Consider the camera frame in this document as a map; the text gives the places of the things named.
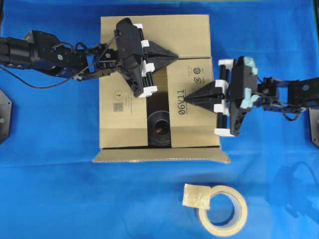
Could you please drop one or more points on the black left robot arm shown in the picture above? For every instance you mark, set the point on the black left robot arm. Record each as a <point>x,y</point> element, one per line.
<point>45,53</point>

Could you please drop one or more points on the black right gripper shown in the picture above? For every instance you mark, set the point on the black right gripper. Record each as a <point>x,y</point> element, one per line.
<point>231,96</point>

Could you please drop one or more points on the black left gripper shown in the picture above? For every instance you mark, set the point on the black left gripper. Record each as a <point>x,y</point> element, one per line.
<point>133,62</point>

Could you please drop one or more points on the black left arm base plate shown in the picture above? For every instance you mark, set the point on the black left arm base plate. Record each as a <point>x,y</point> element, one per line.
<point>5,116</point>

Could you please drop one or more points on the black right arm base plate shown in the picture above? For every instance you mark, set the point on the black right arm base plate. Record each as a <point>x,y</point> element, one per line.
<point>314,125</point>

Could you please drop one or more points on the black round object in box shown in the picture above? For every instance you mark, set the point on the black round object in box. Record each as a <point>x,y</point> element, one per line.
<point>159,129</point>

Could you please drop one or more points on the beige masking tape roll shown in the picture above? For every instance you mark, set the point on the beige masking tape roll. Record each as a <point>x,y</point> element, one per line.
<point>221,210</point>

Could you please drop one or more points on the blue table cloth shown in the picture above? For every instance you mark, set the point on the blue table cloth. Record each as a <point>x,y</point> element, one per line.
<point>51,189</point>

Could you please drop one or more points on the brown cardboard box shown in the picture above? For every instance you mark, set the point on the brown cardboard box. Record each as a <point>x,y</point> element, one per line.
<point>123,118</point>

